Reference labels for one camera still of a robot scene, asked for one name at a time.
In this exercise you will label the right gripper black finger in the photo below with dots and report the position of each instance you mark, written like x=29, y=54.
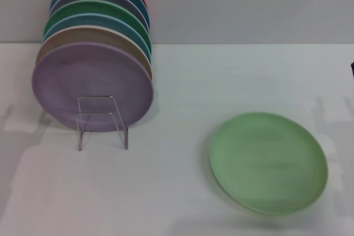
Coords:
x=352, y=68

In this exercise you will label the light green plate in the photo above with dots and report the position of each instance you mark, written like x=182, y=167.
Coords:
x=268, y=164

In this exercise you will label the dark green plate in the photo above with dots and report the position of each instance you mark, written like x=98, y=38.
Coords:
x=91, y=8

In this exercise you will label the lilac plate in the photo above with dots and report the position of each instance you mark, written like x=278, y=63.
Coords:
x=83, y=75

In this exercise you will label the beige plate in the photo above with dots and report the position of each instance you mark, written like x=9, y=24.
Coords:
x=83, y=35

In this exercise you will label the light blue plate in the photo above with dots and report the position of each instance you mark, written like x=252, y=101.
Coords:
x=83, y=20

